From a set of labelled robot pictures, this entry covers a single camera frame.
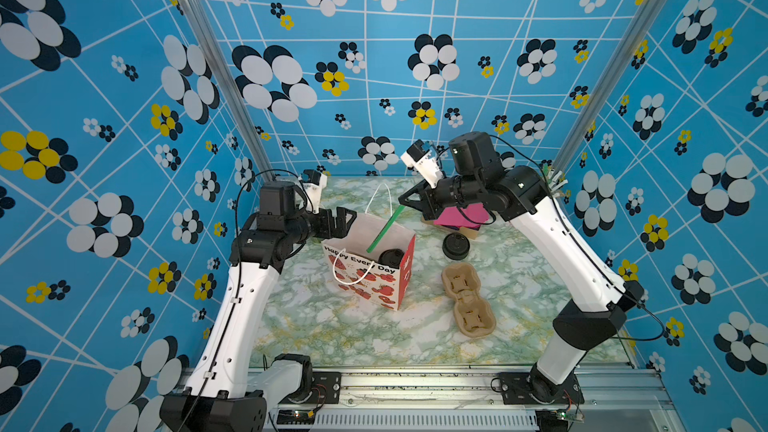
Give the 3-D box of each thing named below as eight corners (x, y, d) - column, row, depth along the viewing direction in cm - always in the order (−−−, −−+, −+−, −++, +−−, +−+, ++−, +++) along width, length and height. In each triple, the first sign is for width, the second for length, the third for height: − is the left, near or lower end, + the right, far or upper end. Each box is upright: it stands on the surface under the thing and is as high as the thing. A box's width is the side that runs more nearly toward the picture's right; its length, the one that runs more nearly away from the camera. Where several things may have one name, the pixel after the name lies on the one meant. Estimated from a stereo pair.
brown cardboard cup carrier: (458, 342, 83) (462, 336, 78) (437, 273, 96) (439, 265, 91) (496, 334, 84) (502, 328, 79) (470, 267, 97) (473, 259, 93)
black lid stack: (453, 263, 98) (455, 257, 95) (438, 246, 102) (440, 239, 99) (471, 253, 101) (474, 246, 97) (456, 236, 105) (458, 229, 101)
